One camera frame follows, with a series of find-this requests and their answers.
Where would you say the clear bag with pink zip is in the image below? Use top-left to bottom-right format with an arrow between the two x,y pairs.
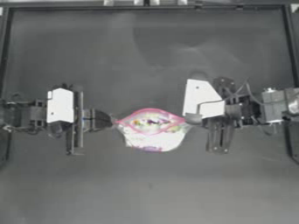
111,108 -> 192,153

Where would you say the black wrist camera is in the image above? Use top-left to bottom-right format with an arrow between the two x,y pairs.
183,113 -> 204,125
48,121 -> 71,138

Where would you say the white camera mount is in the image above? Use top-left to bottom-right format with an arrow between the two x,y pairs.
45,87 -> 76,124
181,78 -> 227,119

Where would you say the thin black camera cable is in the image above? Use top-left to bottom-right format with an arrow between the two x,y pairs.
195,99 -> 227,116

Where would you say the black metal frame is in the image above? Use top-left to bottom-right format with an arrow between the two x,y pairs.
0,1 -> 299,74

